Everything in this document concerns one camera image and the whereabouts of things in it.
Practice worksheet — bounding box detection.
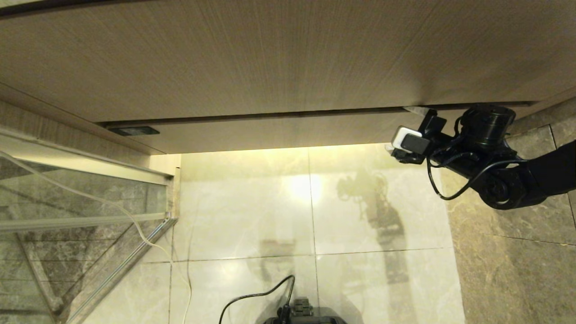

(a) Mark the beige wooden drawer front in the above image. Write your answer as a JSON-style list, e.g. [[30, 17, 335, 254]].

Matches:
[[100, 103, 540, 155]]

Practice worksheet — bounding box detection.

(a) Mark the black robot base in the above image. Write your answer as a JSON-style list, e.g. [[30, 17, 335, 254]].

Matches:
[[261, 297, 347, 324]]

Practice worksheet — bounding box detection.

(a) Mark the beige wooden vanity cabinet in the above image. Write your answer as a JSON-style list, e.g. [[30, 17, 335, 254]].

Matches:
[[0, 0, 576, 156]]

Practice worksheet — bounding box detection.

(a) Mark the framed glass shower door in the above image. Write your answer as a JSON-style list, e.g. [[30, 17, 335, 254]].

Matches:
[[0, 128, 181, 324]]

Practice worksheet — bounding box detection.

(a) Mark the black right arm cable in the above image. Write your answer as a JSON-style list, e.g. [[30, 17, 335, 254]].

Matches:
[[426, 115, 528, 201]]

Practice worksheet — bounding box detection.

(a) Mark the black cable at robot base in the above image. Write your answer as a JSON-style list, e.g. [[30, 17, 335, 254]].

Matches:
[[219, 275, 296, 324]]

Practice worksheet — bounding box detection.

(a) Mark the thin white cable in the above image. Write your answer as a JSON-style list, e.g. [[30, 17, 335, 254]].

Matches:
[[0, 150, 193, 324]]

